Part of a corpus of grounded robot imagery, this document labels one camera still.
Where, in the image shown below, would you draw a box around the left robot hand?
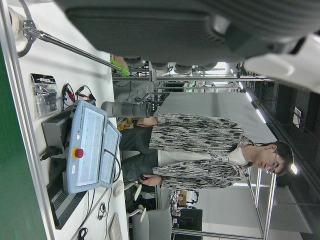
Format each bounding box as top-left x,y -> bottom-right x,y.
53,0 -> 320,95

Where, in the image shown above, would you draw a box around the grey finned control box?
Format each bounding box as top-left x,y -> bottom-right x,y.
41,99 -> 97,230

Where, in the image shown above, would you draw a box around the metal reacher grabber tool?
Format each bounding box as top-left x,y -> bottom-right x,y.
16,0 -> 131,77

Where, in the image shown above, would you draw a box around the person in patterned jacket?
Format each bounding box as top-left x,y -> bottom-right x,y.
119,113 -> 295,190

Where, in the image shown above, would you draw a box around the red black alligator clip leads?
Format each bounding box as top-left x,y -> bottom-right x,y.
61,82 -> 97,111

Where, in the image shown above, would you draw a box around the plastic bag with black parts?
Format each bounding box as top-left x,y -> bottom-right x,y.
30,73 -> 59,120

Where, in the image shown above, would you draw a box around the large blue teach pendant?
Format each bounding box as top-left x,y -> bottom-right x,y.
66,99 -> 109,195

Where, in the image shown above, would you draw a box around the white tape roll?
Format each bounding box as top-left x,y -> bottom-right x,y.
7,7 -> 25,41

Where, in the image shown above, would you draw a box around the black earphones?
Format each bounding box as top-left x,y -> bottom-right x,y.
97,202 -> 107,221

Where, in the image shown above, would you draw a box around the grey office chair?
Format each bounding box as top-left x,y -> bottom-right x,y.
131,208 -> 173,240

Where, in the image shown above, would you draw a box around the green conveyor belt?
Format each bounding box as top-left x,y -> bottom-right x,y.
0,0 -> 56,240

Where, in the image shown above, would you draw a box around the white keyboard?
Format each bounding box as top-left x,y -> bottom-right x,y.
107,212 -> 124,240

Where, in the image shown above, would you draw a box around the blue teach pendant with cable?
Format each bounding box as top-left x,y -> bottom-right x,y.
99,122 -> 123,190

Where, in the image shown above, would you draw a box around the black pendant cable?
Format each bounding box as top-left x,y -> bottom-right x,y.
102,148 -> 123,184

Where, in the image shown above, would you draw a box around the white chair frame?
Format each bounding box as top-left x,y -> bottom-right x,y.
123,181 -> 148,222

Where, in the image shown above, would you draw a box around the aluminium frame rack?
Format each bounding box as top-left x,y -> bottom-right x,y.
246,169 -> 279,240

